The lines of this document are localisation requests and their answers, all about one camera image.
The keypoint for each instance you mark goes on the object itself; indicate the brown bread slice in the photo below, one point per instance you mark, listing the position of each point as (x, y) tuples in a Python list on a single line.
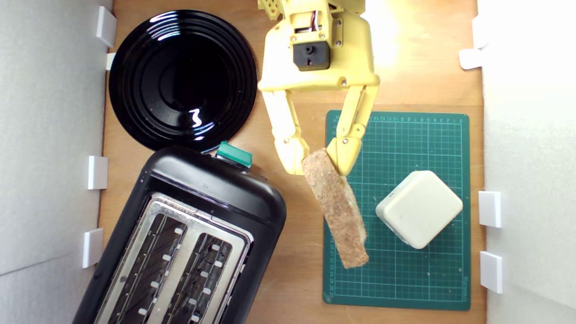
[(337, 211)]

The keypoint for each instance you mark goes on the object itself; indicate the green toaster lever knob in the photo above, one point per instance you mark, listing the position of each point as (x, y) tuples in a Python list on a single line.
[(234, 154)]

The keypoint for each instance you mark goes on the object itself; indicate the black two-slot toaster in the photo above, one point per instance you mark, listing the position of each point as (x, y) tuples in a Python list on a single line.
[(216, 189)]

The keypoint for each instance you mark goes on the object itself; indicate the white square block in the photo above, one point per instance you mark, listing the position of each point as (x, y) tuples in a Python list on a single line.
[(418, 209)]

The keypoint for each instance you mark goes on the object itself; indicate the black round plate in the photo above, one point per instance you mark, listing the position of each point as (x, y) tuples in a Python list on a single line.
[(180, 81)]

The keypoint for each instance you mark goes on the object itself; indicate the green cutting mat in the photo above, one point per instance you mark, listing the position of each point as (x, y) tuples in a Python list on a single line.
[(405, 279)]

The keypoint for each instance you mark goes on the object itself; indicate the white wall clip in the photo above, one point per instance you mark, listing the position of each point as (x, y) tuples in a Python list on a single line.
[(110, 60), (477, 31), (470, 58), (491, 272), (97, 172), (105, 26), (490, 209), (92, 247)]

